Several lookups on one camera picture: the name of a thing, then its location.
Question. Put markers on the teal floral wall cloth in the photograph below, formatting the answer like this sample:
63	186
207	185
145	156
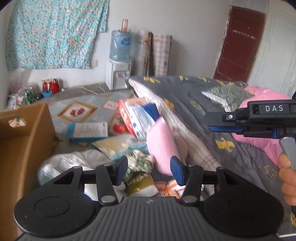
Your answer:
54	34

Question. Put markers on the green bottles by wall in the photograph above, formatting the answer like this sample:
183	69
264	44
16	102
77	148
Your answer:
31	95

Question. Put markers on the gold snack packet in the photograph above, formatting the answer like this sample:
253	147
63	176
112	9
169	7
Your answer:
141	185

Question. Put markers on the peach wet wipes pack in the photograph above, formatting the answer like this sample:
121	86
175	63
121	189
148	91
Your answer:
124	112

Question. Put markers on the grey quilt with yellow patches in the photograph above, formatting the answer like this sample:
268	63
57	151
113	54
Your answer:
209	130

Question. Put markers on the person's right hand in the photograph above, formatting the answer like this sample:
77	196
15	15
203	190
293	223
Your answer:
288	176

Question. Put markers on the red bottles by wall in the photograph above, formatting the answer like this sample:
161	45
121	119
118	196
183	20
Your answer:
51	84

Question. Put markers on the blue white package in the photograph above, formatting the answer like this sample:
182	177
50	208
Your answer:
142	117

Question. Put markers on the orange striped towel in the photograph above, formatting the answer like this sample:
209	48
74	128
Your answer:
169	189

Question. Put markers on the blue water bottle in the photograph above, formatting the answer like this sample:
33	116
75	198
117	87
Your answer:
120	46

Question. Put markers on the rolled checked mat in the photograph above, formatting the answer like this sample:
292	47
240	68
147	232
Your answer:
161	52

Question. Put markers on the green floral cloth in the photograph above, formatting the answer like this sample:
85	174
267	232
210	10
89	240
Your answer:
138	162

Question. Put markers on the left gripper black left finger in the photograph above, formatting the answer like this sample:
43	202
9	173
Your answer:
107	177

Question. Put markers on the patterned floor mat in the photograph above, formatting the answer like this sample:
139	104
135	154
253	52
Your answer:
87	104

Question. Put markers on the brown cardboard box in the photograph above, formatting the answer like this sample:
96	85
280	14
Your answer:
27	139

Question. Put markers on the rolled floral mat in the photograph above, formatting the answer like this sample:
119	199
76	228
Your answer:
143	53

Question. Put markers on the pink folded towel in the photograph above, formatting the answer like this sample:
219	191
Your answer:
162	144

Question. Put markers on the white plastic bag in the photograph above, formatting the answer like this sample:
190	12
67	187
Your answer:
57	164

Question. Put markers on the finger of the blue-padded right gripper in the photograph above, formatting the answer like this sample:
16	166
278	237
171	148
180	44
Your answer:
222	122

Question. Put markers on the white blue tissue pack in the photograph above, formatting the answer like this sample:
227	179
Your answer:
87	132

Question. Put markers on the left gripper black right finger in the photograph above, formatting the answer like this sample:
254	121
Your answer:
191	177

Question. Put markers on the white water dispenser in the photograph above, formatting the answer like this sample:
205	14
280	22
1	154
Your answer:
117	73

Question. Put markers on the dark red door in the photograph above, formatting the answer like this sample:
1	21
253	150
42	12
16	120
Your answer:
239	49

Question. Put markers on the yellow white pack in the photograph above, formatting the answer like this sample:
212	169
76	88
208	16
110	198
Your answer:
115	147

